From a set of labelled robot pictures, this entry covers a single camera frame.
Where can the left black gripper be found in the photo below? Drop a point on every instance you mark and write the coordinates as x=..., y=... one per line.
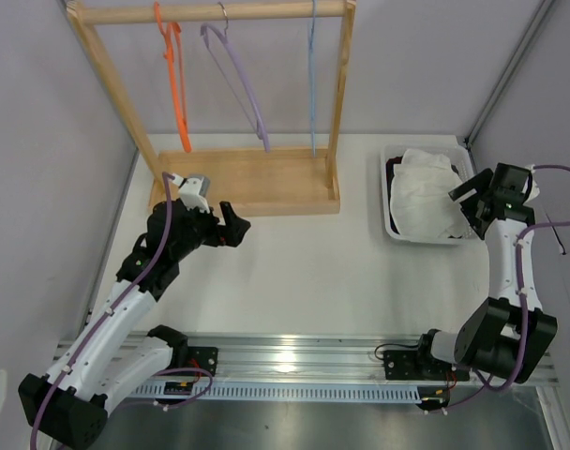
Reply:
x=229, y=234

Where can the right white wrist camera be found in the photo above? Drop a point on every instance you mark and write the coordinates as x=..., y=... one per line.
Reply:
x=532, y=190

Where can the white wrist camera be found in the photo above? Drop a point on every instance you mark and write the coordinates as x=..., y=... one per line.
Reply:
x=192, y=191
x=532, y=190

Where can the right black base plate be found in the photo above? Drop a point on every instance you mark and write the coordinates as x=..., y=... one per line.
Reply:
x=410, y=365

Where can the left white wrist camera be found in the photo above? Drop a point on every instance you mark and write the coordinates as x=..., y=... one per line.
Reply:
x=192, y=191

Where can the dark dotted folded garment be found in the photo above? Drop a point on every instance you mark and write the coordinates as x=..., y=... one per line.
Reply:
x=392, y=164

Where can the white pleated skirt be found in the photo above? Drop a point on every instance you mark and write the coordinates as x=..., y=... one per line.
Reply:
x=425, y=192

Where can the orange plastic hanger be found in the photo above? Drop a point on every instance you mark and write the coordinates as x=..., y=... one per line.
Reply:
x=171, y=33

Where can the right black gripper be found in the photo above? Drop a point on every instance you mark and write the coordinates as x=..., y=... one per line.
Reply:
x=479, y=184

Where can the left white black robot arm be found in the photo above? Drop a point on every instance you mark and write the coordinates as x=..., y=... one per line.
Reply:
x=72, y=401

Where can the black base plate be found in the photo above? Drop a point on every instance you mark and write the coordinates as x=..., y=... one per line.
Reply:
x=203, y=357
x=410, y=365

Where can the white plastic basket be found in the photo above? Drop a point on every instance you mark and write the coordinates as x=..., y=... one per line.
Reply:
x=416, y=180

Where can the blue wire hanger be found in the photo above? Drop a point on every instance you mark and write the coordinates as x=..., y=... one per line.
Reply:
x=311, y=77

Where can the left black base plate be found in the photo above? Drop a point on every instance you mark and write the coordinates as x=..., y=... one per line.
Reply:
x=203, y=357

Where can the purple plastic hanger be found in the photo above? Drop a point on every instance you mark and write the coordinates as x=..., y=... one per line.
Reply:
x=255, y=117

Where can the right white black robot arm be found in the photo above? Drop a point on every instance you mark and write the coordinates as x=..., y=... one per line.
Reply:
x=509, y=333

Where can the white slotted cable duct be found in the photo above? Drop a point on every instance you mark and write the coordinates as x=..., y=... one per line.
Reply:
x=280, y=391

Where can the aluminium mounting rail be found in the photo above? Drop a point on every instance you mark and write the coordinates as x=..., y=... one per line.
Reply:
x=294, y=358

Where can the wooden clothes rack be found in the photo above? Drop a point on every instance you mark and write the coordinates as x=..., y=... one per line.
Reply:
x=287, y=181

